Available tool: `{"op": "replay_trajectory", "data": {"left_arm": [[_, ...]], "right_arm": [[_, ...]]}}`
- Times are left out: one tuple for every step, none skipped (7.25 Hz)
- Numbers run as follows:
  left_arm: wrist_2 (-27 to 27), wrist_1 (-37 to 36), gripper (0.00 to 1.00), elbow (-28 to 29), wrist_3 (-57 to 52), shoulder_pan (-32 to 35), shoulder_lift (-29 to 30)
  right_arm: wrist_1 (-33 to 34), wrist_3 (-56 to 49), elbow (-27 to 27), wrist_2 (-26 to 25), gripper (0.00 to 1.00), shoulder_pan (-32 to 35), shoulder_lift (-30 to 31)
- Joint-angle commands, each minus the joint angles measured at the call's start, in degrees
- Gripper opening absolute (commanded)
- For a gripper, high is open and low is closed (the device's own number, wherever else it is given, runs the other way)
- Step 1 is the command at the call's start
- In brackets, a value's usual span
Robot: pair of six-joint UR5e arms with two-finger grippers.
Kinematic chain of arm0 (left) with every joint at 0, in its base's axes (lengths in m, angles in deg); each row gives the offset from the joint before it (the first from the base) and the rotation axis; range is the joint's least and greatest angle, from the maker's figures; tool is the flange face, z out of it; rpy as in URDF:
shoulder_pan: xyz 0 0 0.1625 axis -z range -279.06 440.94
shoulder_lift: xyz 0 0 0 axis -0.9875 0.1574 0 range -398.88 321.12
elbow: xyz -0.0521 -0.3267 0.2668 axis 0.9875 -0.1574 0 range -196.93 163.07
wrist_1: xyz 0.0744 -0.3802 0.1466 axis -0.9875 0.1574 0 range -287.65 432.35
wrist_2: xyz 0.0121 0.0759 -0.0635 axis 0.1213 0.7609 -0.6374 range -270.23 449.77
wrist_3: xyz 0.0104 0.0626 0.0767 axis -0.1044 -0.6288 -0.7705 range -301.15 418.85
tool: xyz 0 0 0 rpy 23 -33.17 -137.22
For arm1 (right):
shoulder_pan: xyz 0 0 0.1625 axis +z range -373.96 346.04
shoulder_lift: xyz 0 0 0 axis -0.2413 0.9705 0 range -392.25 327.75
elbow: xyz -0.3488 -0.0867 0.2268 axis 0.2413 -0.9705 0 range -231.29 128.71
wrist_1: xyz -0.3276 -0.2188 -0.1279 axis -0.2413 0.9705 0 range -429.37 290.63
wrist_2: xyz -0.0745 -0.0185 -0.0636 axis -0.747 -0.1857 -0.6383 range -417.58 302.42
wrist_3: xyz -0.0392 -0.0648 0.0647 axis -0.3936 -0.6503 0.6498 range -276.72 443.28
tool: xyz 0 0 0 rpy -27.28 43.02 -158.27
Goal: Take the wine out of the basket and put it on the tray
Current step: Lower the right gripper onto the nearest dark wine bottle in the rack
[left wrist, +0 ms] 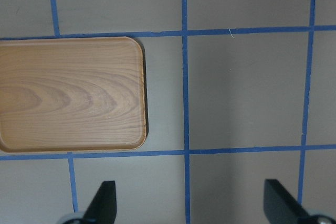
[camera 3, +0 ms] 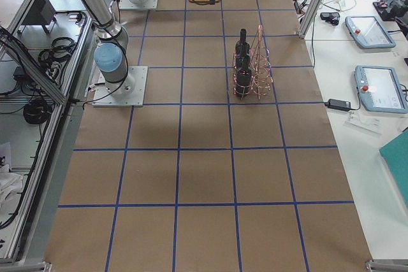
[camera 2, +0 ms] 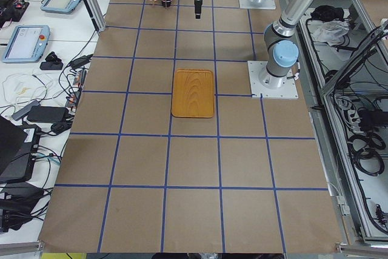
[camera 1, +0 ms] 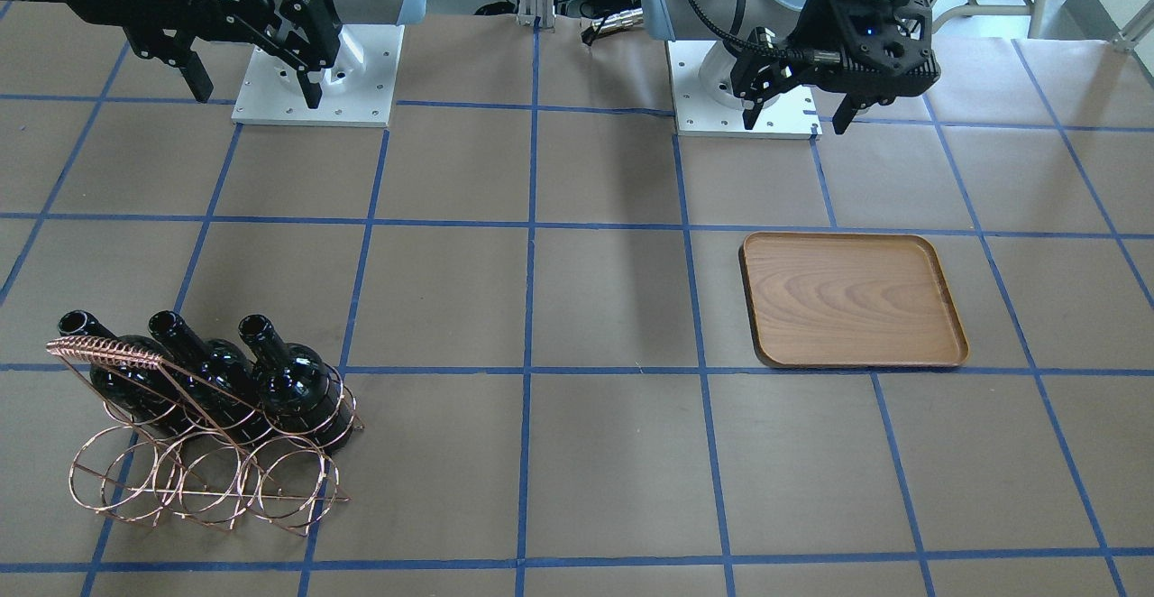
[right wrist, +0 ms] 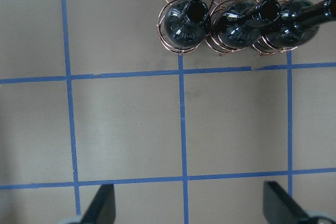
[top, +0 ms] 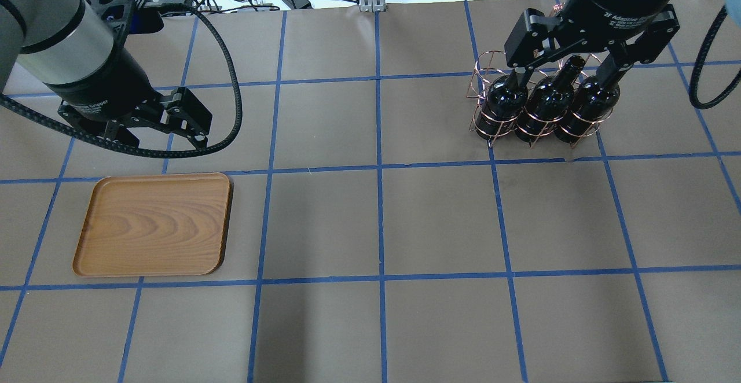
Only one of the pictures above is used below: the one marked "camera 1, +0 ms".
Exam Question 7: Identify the black gripper tray side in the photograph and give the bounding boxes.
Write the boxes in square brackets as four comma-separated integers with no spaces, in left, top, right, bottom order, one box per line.
[730,0,941,135]

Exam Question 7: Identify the dark wine bottle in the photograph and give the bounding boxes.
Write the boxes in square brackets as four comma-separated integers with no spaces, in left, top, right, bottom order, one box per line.
[149,309,271,448]
[238,314,353,455]
[58,309,193,436]

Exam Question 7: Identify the robot arm over tray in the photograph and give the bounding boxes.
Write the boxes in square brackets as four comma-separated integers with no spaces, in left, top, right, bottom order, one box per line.
[640,0,941,139]

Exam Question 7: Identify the wooden tray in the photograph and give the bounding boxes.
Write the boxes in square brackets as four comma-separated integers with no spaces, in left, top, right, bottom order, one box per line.
[739,231,971,368]

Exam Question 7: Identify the white base plate tray side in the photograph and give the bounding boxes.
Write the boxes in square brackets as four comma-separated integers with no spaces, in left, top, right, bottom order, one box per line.
[666,40,823,140]

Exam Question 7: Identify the white base plate rack side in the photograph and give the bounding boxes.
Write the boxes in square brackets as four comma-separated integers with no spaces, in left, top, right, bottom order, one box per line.
[232,24,405,128]

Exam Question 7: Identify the copper wire wine rack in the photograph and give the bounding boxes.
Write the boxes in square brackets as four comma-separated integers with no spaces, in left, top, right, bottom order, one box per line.
[46,337,365,536]

